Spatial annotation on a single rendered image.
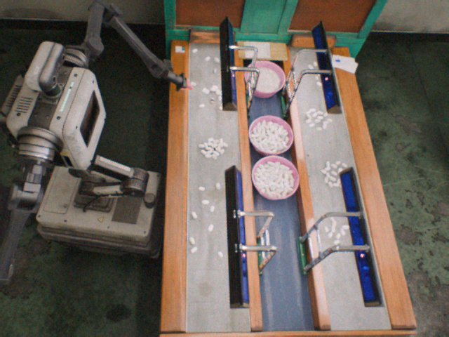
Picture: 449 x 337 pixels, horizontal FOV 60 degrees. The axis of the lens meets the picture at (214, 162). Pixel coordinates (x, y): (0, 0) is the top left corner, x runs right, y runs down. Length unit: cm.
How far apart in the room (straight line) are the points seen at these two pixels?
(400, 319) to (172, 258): 113
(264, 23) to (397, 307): 182
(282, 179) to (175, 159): 61
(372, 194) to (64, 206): 178
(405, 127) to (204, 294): 245
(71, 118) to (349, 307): 154
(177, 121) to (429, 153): 224
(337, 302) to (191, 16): 186
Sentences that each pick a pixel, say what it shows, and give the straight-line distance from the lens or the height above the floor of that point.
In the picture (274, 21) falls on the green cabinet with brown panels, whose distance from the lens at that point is 271.
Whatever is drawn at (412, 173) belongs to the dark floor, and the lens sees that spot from 355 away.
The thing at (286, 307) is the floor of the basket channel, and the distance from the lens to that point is 210.
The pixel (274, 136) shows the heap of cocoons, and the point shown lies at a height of 73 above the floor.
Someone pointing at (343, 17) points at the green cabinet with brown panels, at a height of 99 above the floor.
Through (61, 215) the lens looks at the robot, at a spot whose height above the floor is 47.
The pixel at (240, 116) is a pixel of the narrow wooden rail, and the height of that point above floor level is 76.
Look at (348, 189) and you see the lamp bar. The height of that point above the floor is 108.
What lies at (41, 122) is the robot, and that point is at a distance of 158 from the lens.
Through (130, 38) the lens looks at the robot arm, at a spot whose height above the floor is 114.
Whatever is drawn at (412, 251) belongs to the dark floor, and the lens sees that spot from 326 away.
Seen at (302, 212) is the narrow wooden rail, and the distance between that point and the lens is 219.
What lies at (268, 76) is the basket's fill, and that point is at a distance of 265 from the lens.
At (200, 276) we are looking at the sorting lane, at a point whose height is 74.
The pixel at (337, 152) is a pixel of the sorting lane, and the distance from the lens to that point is 244.
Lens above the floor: 269
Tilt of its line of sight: 61 degrees down
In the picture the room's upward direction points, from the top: 10 degrees clockwise
